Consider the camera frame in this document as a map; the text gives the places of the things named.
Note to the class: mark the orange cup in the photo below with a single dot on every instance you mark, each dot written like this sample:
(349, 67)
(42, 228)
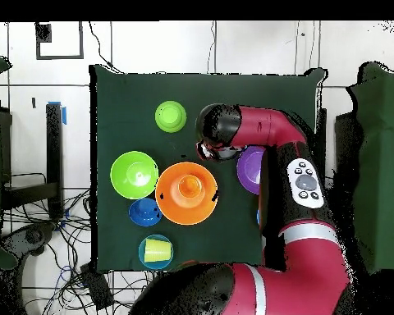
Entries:
(190, 186)

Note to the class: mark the small green bowl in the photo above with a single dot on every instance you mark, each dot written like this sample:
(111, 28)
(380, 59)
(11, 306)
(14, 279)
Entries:
(170, 116)

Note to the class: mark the large orange bowl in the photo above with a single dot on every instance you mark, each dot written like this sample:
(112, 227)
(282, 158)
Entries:
(185, 213)

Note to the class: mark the small dark blue bowl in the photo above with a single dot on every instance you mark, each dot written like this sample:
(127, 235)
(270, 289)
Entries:
(144, 213)

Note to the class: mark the yellow cup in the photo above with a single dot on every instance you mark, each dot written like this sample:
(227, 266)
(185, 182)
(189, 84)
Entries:
(156, 251)

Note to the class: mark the translucent blue ridged bowl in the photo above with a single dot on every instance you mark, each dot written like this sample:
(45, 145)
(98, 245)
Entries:
(142, 259)

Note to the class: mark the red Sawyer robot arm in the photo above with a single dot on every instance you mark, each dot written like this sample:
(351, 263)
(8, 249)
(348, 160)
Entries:
(308, 272)

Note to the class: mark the purple bowl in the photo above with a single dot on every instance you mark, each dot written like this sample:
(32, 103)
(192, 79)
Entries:
(248, 170)

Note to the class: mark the large green bowl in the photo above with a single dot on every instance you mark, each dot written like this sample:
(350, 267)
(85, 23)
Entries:
(124, 183)

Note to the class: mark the dark green tablecloth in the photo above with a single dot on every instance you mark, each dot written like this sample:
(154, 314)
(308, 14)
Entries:
(134, 92)

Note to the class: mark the black metal stand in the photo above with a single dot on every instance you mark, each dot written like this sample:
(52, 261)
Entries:
(54, 157)

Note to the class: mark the black power strip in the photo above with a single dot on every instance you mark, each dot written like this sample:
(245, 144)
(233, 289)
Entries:
(97, 287)

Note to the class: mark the black square floor frame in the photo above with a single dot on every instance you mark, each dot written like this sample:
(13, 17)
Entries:
(59, 57)

